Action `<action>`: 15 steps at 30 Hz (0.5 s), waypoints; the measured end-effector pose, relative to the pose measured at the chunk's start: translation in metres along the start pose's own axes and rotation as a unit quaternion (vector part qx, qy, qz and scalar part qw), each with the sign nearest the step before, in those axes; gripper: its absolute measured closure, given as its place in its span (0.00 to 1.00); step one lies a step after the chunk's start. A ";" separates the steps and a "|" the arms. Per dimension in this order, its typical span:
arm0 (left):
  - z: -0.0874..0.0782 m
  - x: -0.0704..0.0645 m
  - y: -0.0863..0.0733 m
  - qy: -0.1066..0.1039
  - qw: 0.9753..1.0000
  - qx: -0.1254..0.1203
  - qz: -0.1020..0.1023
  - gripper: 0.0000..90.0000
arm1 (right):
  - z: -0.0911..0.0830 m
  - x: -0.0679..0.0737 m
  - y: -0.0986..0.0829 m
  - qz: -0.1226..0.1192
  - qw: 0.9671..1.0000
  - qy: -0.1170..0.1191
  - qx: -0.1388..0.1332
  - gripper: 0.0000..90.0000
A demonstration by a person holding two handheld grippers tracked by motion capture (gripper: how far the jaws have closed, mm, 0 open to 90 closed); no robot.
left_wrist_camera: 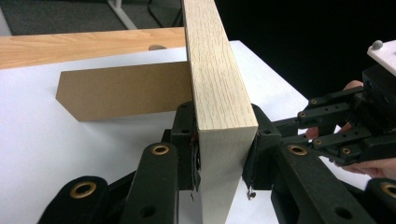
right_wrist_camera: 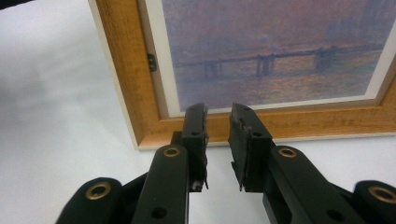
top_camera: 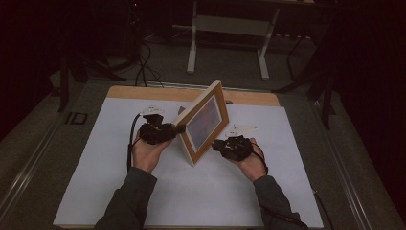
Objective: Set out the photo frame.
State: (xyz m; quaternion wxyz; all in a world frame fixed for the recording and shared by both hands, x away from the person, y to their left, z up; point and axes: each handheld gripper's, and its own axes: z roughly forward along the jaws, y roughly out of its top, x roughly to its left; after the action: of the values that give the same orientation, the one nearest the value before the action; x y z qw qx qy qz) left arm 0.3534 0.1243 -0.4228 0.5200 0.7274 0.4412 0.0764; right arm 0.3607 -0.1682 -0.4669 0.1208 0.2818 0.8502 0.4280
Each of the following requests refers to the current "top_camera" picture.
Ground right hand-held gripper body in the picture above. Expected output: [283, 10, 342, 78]
[219, 124, 259, 162]

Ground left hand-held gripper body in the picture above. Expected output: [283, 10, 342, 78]
[138, 106, 176, 146]

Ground wooden picture frame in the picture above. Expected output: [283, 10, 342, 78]
[171, 79, 231, 168]

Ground person's right hand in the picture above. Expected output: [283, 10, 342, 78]
[229, 137, 268, 183]

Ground person's left hand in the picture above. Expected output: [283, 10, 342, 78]
[131, 129, 175, 174]

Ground white table mat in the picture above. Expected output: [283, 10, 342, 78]
[52, 97, 325, 229]

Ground black floor socket box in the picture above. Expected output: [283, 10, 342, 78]
[64, 111, 89, 126]

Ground black metal stand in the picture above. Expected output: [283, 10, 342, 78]
[56, 47, 128, 113]
[271, 32, 338, 131]

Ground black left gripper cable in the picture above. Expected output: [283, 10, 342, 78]
[125, 112, 144, 174]

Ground black floor cables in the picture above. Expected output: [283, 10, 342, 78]
[133, 40, 165, 88]

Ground metal floor rail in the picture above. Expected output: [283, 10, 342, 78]
[0, 111, 66, 221]
[310, 99, 373, 230]

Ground white desk frame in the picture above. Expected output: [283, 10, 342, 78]
[186, 0, 282, 81]

